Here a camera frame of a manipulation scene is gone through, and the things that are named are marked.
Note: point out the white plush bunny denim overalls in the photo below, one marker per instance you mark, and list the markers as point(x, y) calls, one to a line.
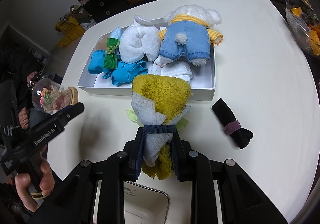
point(190, 33)

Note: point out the person left hand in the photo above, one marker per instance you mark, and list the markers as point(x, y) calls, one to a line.
point(23, 181)

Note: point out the yellow packaging pile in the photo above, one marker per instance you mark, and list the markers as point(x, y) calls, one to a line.
point(70, 29)

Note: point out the yellow grey towel bundle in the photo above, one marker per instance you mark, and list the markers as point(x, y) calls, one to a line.
point(159, 103)

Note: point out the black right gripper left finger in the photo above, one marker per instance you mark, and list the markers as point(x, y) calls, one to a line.
point(135, 153)

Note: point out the white knit rolled towel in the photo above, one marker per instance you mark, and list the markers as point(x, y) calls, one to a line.
point(166, 67)

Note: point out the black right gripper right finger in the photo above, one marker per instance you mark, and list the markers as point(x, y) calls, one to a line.
point(182, 155)

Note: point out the white tray under gripper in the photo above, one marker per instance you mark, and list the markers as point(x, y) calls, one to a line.
point(144, 204)

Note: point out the green ribbon bow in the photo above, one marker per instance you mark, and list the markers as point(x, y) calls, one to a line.
point(110, 59)

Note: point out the white rolled plush towel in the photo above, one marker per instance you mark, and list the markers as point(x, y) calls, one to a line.
point(139, 40)

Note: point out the glass dome wooden base flowers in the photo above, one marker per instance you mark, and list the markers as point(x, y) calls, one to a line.
point(50, 97)

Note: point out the blue fabric doll clothing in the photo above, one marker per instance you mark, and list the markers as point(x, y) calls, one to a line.
point(124, 73)

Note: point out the black cloth purple band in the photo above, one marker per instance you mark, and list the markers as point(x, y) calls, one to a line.
point(230, 125)

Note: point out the clear bowl of snacks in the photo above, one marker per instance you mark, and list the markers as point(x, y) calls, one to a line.
point(304, 24)

